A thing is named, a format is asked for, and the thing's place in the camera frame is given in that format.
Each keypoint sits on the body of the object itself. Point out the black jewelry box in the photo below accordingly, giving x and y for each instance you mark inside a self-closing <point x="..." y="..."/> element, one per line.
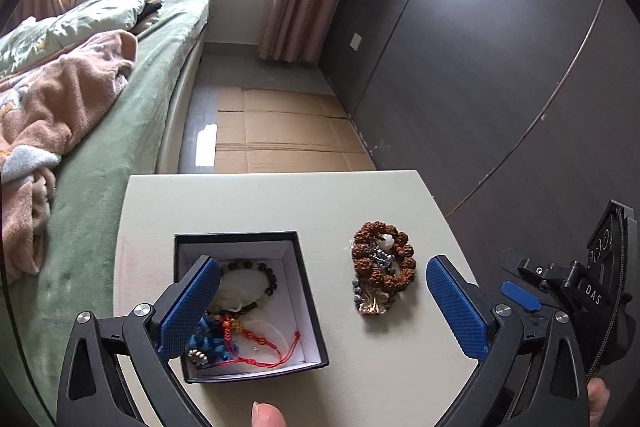
<point x="300" y="307"/>

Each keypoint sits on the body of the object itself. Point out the pink fleece blanket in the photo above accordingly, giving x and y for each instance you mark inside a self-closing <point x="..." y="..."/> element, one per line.
<point x="55" y="107"/>

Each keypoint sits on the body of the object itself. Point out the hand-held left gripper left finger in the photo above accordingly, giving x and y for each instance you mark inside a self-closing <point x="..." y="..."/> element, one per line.
<point x="190" y="307"/>

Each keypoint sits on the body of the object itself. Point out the white wall socket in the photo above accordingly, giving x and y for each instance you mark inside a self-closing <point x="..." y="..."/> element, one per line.
<point x="355" y="42"/>

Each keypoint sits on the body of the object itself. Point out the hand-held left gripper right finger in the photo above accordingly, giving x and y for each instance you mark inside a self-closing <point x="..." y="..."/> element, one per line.
<point x="457" y="307"/>

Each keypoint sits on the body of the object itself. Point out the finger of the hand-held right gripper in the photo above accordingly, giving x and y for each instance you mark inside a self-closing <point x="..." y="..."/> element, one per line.
<point x="520" y="294"/>
<point x="542" y="271"/>

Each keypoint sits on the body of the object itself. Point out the person's right hand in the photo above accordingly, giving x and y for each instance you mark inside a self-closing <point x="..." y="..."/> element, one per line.
<point x="597" y="404"/>

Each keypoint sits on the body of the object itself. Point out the green bed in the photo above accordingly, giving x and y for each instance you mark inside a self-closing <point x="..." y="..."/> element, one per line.
<point x="115" y="132"/>

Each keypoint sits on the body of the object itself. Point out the dark grey wardrobe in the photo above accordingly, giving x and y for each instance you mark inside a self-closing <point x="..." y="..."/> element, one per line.
<point x="475" y="57"/>

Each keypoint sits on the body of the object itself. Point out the pale green quilt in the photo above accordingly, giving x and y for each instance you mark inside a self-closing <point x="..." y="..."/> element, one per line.
<point x="85" y="14"/>

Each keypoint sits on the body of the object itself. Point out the flat cardboard sheet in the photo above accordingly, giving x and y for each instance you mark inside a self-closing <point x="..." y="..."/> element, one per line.
<point x="290" y="127"/>

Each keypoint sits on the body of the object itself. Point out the person's left hand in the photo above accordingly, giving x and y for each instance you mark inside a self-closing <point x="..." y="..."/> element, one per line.
<point x="270" y="416"/>

